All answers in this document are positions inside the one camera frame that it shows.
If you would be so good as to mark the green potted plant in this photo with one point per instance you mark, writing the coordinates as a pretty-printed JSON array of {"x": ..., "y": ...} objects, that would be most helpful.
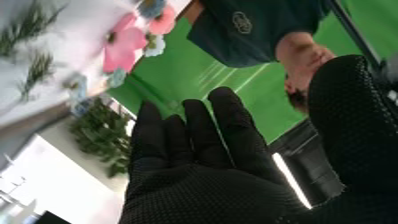
[{"x": 103, "y": 136}]

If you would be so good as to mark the small pink flower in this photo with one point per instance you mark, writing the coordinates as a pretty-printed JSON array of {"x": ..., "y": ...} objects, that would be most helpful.
[{"x": 161, "y": 21}]

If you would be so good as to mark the pale blue flower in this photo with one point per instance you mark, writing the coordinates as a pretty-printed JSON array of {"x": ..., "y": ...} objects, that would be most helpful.
[{"x": 78, "y": 96}]

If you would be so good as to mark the white flower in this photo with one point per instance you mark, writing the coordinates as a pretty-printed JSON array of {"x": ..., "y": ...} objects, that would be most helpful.
[{"x": 154, "y": 45}]

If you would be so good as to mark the large pink flower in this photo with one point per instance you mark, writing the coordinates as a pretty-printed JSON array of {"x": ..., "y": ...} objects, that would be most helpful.
[{"x": 124, "y": 46}]

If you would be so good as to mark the person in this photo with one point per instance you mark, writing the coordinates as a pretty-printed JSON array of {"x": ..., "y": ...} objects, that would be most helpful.
[{"x": 249, "y": 30}]

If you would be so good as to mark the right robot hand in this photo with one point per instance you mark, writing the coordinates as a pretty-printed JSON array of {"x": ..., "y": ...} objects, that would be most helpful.
[{"x": 224, "y": 193}]

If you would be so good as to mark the white sheet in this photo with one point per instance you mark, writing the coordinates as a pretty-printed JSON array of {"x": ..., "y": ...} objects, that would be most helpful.
[{"x": 71, "y": 43}]

